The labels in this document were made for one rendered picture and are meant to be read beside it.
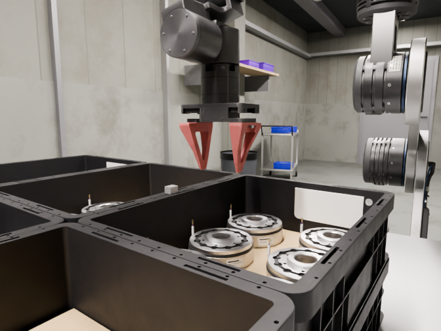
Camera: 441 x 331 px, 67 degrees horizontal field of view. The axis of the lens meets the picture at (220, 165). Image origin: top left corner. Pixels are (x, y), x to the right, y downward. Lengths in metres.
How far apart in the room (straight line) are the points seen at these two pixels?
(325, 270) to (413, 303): 0.49
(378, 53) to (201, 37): 0.56
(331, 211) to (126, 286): 0.41
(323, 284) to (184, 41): 0.30
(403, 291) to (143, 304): 0.59
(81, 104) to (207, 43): 2.52
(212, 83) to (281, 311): 0.33
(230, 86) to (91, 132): 2.54
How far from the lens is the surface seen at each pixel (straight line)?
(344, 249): 0.35
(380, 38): 0.90
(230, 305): 0.27
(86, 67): 3.00
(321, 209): 0.65
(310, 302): 0.27
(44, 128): 2.74
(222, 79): 0.47
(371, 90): 0.88
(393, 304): 0.76
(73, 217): 0.46
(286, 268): 0.45
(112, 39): 3.22
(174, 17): 0.44
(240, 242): 0.53
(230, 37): 0.49
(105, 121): 3.06
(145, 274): 0.33
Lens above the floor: 1.06
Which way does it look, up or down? 9 degrees down
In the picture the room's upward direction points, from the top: straight up
